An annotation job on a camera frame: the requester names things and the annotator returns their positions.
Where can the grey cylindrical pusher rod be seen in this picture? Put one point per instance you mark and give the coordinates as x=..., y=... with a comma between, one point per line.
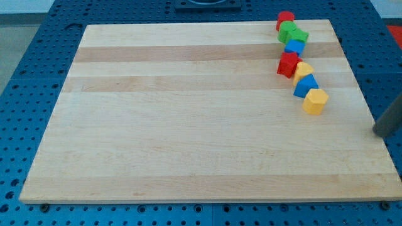
x=390, y=121

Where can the yellow hexagon block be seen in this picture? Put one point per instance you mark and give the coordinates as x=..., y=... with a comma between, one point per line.
x=314, y=101

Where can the blue triangle block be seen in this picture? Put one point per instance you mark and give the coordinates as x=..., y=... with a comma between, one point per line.
x=304, y=86

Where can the yellow heart block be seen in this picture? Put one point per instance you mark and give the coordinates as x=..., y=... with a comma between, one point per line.
x=302, y=70

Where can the red star block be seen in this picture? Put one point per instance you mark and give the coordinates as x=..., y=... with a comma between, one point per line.
x=287, y=64

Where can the blue cube block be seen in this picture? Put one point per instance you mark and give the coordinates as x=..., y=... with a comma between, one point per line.
x=295, y=46

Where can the green star block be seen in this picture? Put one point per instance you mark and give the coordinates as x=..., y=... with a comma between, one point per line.
x=297, y=35

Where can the green cylinder block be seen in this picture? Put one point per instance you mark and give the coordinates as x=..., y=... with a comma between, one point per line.
x=285, y=28

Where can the red cylinder block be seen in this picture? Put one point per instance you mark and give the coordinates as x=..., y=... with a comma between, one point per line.
x=284, y=16

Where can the wooden board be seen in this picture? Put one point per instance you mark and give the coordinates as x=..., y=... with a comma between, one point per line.
x=196, y=112

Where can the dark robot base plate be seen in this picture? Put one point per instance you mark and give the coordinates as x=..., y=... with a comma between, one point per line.
x=196, y=5

